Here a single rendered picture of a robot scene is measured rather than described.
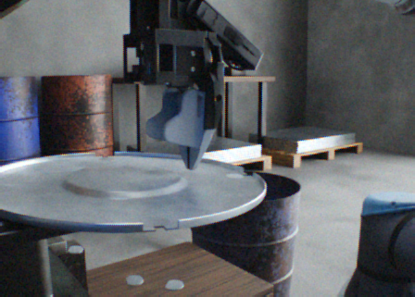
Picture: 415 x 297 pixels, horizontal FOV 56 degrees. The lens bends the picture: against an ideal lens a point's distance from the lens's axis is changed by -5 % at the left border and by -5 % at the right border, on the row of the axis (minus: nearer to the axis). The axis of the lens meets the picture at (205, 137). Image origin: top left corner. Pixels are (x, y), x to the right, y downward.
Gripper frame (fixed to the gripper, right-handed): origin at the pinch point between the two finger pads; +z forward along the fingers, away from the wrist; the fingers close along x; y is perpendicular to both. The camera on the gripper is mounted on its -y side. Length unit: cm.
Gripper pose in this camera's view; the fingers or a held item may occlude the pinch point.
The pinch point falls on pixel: (195, 157)
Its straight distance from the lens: 47.0
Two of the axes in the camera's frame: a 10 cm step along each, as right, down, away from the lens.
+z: 0.0, 9.9, 1.6
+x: 6.0, 1.2, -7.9
